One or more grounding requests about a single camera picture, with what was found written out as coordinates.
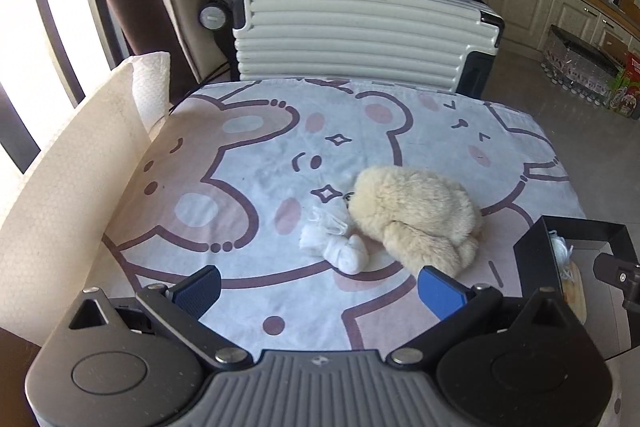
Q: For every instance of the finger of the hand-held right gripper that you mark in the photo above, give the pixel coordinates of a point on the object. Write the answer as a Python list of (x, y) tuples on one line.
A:
[(617, 274)]

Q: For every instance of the white crumpled wrap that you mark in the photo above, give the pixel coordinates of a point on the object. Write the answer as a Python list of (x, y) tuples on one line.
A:
[(561, 249)]

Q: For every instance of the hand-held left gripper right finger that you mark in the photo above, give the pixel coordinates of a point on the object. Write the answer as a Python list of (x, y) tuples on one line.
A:
[(440, 294)]

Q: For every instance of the pack of water bottles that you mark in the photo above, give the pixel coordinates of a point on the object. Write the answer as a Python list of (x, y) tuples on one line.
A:
[(575, 67)]

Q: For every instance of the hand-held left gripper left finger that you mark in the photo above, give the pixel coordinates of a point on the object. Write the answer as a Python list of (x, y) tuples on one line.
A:
[(200, 291)]

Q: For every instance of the white ribbed suitcase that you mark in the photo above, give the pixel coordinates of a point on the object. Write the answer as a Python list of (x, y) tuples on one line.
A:
[(350, 37)]

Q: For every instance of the cream paper towel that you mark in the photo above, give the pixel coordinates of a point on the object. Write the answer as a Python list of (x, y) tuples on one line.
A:
[(75, 167)]

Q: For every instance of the black cardboard box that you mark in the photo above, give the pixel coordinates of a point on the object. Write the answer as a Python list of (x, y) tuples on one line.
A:
[(537, 257)]

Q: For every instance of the cream plush toy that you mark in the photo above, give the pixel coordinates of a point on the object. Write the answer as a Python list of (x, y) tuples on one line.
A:
[(415, 207)]

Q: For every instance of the clear plastic wrapper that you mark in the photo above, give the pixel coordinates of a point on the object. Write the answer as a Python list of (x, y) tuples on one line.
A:
[(320, 224)]

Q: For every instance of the bear printed blanket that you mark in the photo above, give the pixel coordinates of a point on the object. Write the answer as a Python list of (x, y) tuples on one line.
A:
[(240, 167)]

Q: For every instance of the dark window railing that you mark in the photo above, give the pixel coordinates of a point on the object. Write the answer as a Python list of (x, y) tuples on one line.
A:
[(55, 27)]

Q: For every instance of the white sock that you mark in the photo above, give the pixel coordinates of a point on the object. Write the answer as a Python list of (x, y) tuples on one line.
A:
[(345, 257)]

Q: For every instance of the red green carton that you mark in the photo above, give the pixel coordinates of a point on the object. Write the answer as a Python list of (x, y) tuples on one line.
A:
[(627, 89)]

